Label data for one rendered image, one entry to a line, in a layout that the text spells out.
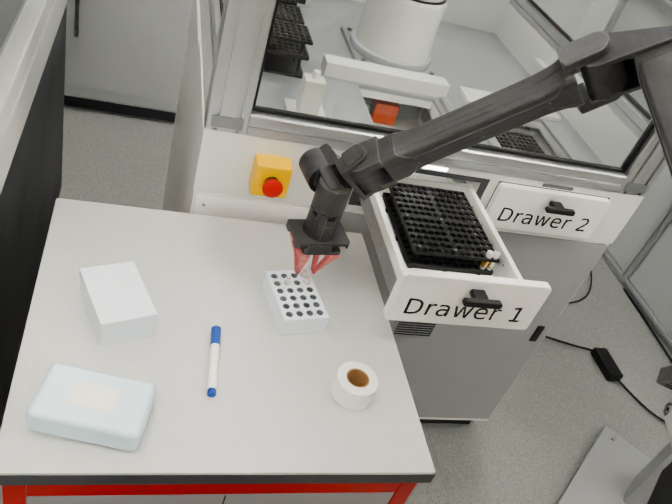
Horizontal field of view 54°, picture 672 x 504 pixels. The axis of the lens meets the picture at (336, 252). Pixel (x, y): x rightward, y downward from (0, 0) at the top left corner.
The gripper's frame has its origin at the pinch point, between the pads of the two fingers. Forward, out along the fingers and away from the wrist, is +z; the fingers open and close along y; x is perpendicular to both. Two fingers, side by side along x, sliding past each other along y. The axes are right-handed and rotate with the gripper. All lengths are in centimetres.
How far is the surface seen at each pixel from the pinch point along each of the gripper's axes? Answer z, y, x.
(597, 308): 80, -175, -57
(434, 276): -11.9, -15.6, 14.5
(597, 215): -8, -73, -8
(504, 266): -7.0, -37.6, 7.2
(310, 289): 2.0, -0.5, 3.3
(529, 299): -9.0, -35.5, 18.0
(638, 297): 76, -199, -59
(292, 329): 3.8, 4.8, 11.1
